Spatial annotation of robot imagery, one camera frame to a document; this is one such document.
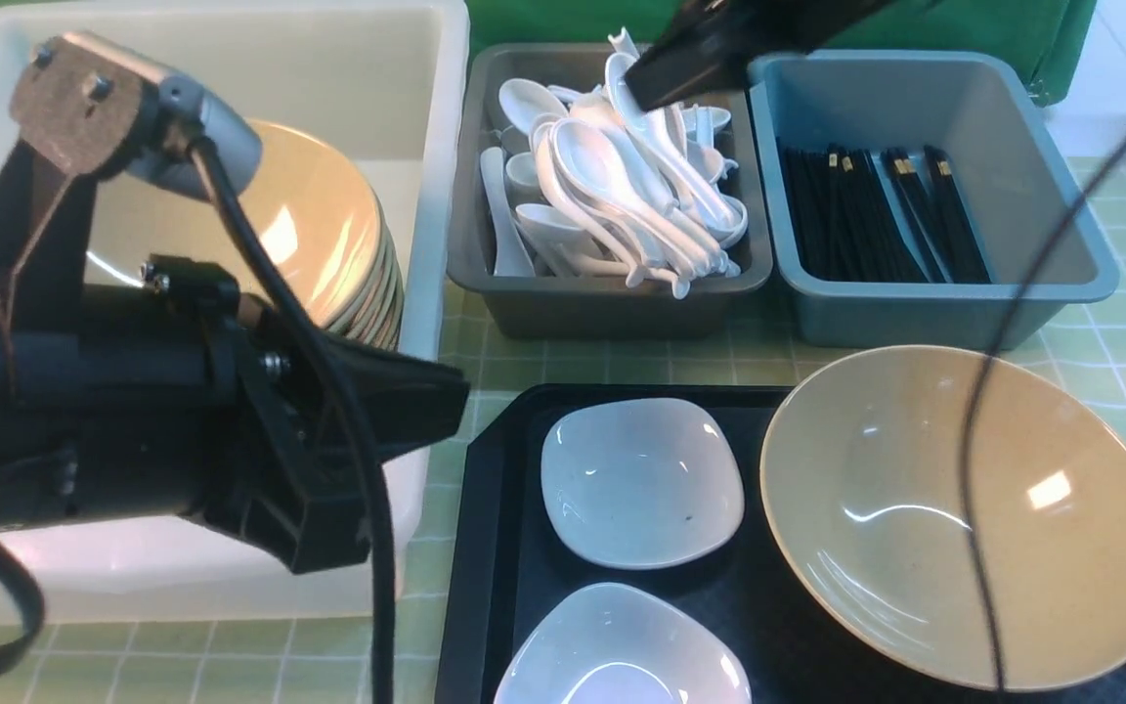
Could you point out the beige noodle bowl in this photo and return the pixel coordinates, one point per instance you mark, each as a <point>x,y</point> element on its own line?
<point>860,488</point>

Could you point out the stack of beige bowls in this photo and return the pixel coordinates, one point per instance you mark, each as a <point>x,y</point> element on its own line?
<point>314,213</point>

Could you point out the black plastic serving tray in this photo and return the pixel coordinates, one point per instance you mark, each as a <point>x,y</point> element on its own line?
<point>511,569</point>

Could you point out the white square front dish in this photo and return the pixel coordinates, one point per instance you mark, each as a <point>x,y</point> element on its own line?
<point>611,643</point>

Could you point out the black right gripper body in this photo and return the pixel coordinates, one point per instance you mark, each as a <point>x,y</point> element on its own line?
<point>708,46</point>

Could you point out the white ceramic soup spoon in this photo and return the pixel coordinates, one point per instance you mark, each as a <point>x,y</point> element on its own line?
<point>591,162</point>

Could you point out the pile of white soup spoons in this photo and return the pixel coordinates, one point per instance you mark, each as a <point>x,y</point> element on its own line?
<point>545,226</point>

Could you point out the white square side dish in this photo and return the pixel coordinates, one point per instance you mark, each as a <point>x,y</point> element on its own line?
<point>641,484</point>

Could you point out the grey plastic spoon bin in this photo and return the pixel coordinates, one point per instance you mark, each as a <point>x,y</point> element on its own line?
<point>589,308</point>

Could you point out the large white plastic tub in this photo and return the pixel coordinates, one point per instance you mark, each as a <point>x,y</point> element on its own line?
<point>381,81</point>

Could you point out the green fabric backdrop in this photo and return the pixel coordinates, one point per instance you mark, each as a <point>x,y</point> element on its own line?
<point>1041,40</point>

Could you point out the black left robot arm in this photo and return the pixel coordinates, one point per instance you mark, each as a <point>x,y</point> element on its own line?
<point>197,402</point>

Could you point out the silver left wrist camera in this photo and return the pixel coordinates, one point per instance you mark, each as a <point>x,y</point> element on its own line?
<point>94,107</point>

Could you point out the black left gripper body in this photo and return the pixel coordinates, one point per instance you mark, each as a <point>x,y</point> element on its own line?
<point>298,464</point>

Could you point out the blue-grey plastic chopstick bin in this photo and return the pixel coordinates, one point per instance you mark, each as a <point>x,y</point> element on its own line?
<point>1013,180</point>

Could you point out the bundle of black chopsticks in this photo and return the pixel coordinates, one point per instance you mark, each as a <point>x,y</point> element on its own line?
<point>894,217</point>

